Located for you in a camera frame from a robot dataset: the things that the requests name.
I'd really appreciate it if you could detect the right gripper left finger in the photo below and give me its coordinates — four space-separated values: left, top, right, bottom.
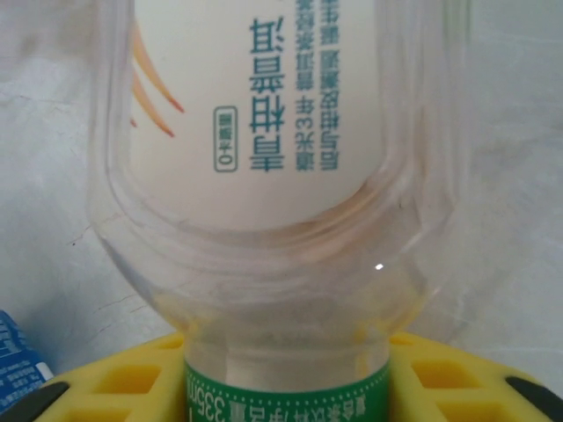
9 330 190 422

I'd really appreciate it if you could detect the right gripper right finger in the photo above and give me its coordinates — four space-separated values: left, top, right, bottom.
385 330 563 422

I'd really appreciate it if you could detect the blue label plastic bottle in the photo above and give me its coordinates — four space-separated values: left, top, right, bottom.
0 309 55 411

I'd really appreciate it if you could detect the cream label plastic bottle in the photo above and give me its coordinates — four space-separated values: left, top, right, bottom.
85 0 474 422

